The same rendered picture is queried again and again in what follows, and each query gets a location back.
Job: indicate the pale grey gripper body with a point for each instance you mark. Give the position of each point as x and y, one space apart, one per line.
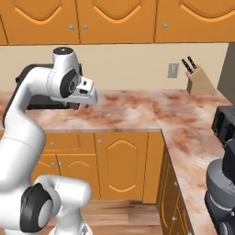
91 98

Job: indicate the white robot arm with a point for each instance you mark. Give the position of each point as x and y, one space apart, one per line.
21 137

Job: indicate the grey fridge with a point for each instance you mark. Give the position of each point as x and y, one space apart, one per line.
228 73

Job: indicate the black countertop oven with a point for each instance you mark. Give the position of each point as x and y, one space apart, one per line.
46 102

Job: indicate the orange drawer front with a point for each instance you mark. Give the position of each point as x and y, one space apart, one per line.
72 143

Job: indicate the orange base cupboard door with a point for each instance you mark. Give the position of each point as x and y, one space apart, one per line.
122 165
46 168
78 171

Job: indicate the wooden knife block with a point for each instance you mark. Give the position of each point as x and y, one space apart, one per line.
200 82

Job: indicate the orange base cupboard run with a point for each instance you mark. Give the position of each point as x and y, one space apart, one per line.
171 199

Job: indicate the black toaster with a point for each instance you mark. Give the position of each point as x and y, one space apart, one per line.
225 124

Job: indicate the orange wall cupboard door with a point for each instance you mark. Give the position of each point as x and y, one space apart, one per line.
39 30
199 30
2 21
116 30

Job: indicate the grey wall socket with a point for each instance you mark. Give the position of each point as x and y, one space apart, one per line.
173 70

